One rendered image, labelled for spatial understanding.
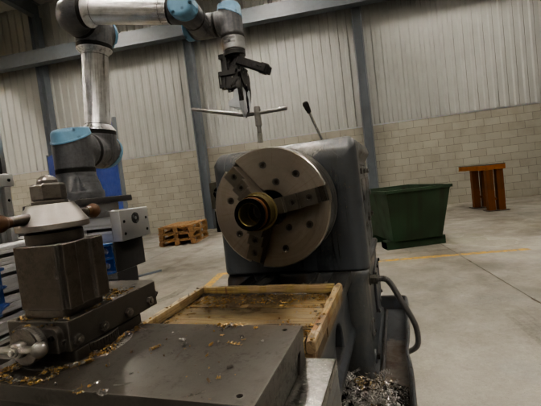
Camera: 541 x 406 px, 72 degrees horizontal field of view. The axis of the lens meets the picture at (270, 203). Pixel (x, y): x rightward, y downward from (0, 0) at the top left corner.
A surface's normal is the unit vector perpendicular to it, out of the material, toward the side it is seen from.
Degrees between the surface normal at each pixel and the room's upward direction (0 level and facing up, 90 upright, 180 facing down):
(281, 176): 90
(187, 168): 90
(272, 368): 0
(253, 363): 0
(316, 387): 0
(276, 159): 90
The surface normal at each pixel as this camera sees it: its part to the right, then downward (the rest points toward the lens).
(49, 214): 0.36, -0.51
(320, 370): -0.11, -0.99
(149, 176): -0.15, 0.07
